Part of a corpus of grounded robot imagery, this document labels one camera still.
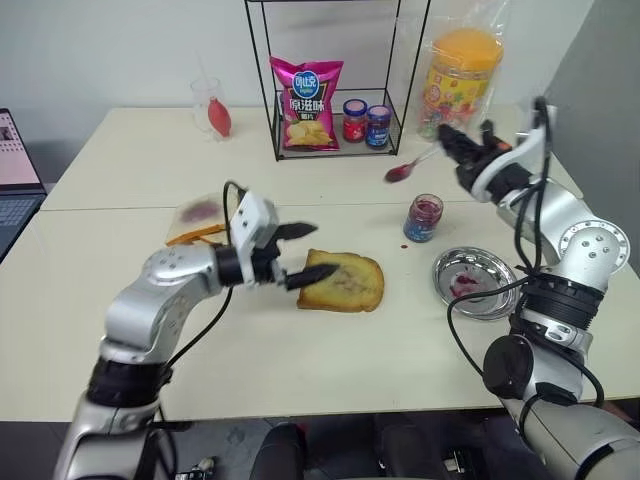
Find yellow-lid candy jar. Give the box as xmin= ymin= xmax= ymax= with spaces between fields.
xmin=417 ymin=27 xmax=505 ymax=141

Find clear plastic bag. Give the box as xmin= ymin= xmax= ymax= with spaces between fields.
xmin=393 ymin=0 xmax=527 ymax=142

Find open blue-label jam jar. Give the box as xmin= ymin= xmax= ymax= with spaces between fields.
xmin=403 ymin=193 xmax=446 ymax=244

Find closed blue-label jam jar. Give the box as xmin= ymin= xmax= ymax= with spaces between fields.
xmin=365 ymin=105 xmax=392 ymax=149

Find red bulb in cup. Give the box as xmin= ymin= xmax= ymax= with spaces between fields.
xmin=206 ymin=96 xmax=235 ymax=138

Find round metal plate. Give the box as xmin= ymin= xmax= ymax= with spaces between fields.
xmin=431 ymin=245 xmax=522 ymax=321

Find bread slices in plastic bag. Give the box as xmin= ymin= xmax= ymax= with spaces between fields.
xmin=165 ymin=194 xmax=242 ymax=247

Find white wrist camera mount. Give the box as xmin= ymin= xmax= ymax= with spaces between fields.
xmin=471 ymin=103 xmax=559 ymax=202
xmin=227 ymin=191 xmax=280 ymax=287

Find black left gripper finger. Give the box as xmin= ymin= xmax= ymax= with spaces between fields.
xmin=276 ymin=222 xmax=320 ymax=243
xmin=284 ymin=262 xmax=342 ymax=293

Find red-label jam jar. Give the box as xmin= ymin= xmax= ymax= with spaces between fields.
xmin=342 ymin=98 xmax=370 ymax=146

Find clear plastic spoon with jam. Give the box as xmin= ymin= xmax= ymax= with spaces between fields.
xmin=384 ymin=146 xmax=444 ymax=184

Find toasted bread slice with jam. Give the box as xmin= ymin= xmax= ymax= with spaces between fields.
xmin=296 ymin=247 xmax=387 ymax=314

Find black wire frame rack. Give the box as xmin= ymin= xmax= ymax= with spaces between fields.
xmin=243 ymin=0 xmax=432 ymax=163

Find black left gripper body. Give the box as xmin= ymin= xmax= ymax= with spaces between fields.
xmin=252 ymin=233 xmax=294 ymax=290

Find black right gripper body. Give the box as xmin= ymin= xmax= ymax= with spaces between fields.
xmin=453 ymin=142 xmax=502 ymax=194

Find pink potato chips bag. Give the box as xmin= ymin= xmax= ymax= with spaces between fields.
xmin=269 ymin=55 xmax=346 ymax=153

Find grey laptop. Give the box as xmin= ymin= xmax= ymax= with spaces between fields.
xmin=0 ymin=106 xmax=49 ymax=264

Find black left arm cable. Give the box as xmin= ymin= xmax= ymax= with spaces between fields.
xmin=160 ymin=179 xmax=251 ymax=386

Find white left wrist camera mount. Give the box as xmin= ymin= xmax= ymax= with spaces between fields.
xmin=227 ymin=191 xmax=280 ymax=287

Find dark rounded shape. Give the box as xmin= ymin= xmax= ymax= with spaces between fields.
xmin=248 ymin=421 xmax=324 ymax=480

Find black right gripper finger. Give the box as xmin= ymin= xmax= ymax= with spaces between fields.
xmin=436 ymin=123 xmax=484 ymax=165
xmin=479 ymin=119 xmax=504 ymax=152

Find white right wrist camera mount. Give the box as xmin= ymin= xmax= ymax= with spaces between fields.
xmin=471 ymin=103 xmax=559 ymax=202

